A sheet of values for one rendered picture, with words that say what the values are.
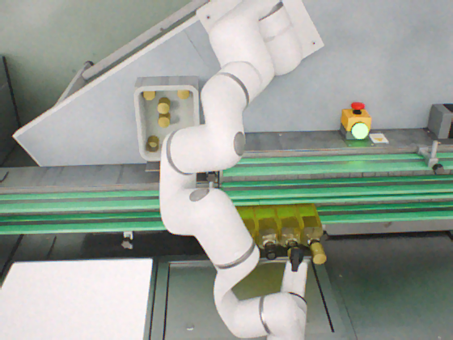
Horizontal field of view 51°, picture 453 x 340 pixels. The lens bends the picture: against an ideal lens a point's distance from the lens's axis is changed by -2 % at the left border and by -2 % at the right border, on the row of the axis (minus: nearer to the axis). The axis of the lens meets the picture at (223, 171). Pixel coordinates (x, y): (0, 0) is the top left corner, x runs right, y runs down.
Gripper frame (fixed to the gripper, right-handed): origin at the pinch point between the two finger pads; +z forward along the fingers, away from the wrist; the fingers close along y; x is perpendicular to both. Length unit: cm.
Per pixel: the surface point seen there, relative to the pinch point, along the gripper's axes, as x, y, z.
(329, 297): -9.6, -11.8, 1.7
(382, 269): -24.6, -15.7, 20.3
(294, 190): 2.9, 6.3, 22.3
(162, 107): 41, 26, 26
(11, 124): 126, -8, 70
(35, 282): 68, -14, -9
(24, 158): 115, -17, 59
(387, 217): -24.4, -2.7, 28.3
